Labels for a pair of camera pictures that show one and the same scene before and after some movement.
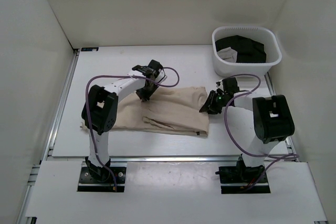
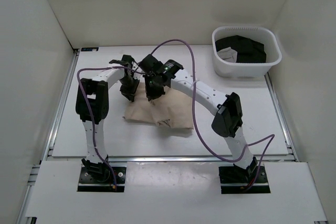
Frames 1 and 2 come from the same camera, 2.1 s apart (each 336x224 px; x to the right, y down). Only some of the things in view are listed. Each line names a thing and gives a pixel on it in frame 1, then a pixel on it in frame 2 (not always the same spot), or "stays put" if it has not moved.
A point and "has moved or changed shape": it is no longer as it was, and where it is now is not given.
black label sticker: (89, 49) stays put
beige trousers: (178, 110) has moved or changed shape
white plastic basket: (263, 34) stays put
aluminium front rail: (175, 159) stays put
